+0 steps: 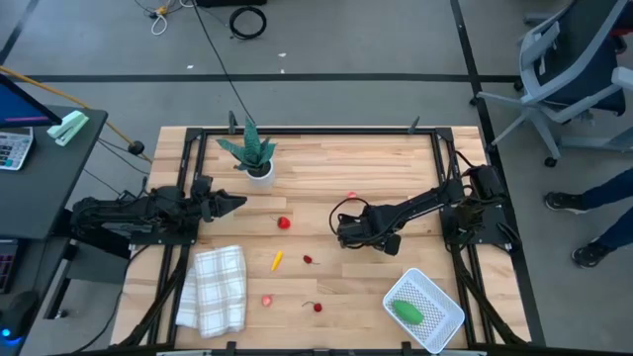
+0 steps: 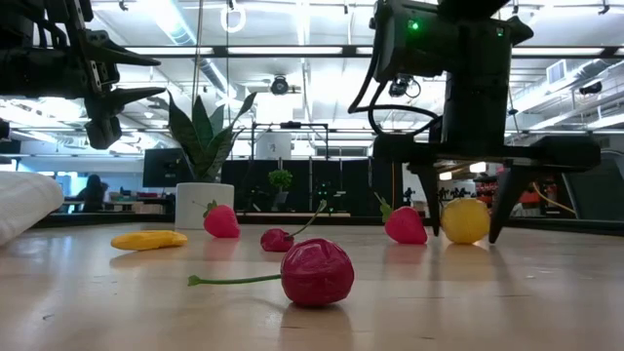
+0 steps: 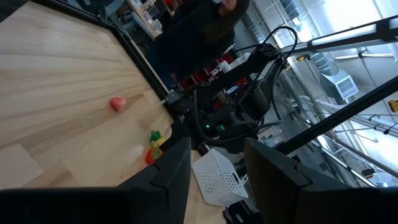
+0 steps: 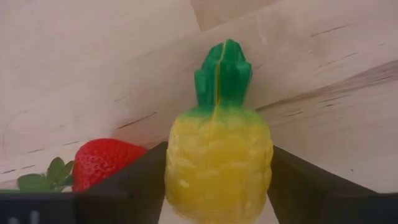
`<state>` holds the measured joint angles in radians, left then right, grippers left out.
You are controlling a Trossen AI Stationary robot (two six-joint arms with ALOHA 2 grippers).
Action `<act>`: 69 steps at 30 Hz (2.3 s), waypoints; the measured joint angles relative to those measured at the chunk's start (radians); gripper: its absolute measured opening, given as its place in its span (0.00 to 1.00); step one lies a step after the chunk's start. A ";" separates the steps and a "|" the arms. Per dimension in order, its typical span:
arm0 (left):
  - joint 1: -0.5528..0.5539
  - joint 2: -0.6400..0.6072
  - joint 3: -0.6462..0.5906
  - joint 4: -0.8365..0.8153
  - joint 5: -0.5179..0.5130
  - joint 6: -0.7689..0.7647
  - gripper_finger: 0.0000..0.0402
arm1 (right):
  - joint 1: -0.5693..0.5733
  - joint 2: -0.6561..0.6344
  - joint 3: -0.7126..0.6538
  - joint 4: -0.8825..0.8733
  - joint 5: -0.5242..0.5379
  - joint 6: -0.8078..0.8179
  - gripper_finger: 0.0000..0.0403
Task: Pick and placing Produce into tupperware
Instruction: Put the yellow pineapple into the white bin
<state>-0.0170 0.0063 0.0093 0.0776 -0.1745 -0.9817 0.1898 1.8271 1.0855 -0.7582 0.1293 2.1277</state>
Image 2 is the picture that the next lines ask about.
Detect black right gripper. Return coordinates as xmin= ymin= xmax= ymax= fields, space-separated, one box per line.
xmin=371 ymin=71 xmax=603 ymax=245

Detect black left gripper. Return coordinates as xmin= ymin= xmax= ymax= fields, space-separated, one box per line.
xmin=0 ymin=0 xmax=168 ymax=121

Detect yellow toy lemon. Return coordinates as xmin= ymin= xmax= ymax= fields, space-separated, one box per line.
xmin=440 ymin=197 xmax=491 ymax=246

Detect red toy strawberry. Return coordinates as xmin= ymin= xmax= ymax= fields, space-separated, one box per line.
xmin=203 ymin=199 xmax=241 ymax=240
xmin=373 ymin=192 xmax=429 ymax=246

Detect yellow toy banana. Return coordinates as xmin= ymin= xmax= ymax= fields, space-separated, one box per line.
xmin=110 ymin=229 xmax=188 ymax=253

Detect large red toy cherry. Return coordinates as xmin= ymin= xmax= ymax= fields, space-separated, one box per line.
xmin=187 ymin=237 xmax=356 ymax=308

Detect small red toy cherry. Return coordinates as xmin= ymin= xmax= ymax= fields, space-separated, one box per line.
xmin=259 ymin=199 xmax=329 ymax=254

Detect shelf with red bins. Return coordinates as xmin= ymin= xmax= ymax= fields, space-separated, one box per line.
xmin=475 ymin=170 xmax=562 ymax=216

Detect black monitor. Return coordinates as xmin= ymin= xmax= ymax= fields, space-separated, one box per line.
xmin=142 ymin=147 xmax=191 ymax=189

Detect green snake plant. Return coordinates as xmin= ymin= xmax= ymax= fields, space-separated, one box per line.
xmin=165 ymin=89 xmax=258 ymax=184

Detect person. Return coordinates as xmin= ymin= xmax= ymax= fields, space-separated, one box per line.
xmin=77 ymin=174 xmax=111 ymax=214

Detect black partition panels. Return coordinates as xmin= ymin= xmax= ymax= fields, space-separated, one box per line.
xmin=221 ymin=157 xmax=405 ymax=216

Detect background work table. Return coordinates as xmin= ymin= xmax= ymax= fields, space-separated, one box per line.
xmin=61 ymin=190 xmax=170 ymax=215

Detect dark grey bin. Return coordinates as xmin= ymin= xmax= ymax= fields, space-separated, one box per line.
xmin=560 ymin=150 xmax=624 ymax=221

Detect black table border strip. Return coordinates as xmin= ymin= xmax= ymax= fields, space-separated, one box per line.
xmin=33 ymin=212 xmax=624 ymax=238

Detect white cloth bag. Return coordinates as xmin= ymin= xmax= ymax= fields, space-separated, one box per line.
xmin=0 ymin=170 xmax=65 ymax=247

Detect white plant pot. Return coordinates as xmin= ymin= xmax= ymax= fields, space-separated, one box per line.
xmin=174 ymin=181 xmax=236 ymax=231

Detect small green potted plant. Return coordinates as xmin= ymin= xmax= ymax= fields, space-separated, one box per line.
xmin=266 ymin=169 xmax=294 ymax=206

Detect silver ceiling duct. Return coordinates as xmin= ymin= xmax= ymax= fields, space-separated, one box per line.
xmin=138 ymin=0 xmax=238 ymax=98

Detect yellow hanging cable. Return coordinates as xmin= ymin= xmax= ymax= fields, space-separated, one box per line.
xmin=506 ymin=82 xmax=577 ymax=215

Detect grey hanging cable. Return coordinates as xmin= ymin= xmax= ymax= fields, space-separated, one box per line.
xmin=190 ymin=0 xmax=204 ymax=108

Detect black overhead frame bar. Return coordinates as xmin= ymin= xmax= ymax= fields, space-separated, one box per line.
xmin=121 ymin=45 xmax=624 ymax=59

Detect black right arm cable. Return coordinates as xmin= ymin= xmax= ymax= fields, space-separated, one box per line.
xmin=347 ymin=48 xmax=443 ymax=138

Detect white cable ring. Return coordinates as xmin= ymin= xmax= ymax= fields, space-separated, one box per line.
xmin=219 ymin=3 xmax=248 ymax=34

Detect black hanging camera device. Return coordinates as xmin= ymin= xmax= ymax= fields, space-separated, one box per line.
xmin=387 ymin=72 xmax=422 ymax=99

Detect round black ceiling camera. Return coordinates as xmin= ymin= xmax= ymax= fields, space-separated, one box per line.
xmin=269 ymin=74 xmax=292 ymax=97

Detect black metal frame stand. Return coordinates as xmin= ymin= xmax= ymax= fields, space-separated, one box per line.
xmin=250 ymin=120 xmax=331 ymax=215

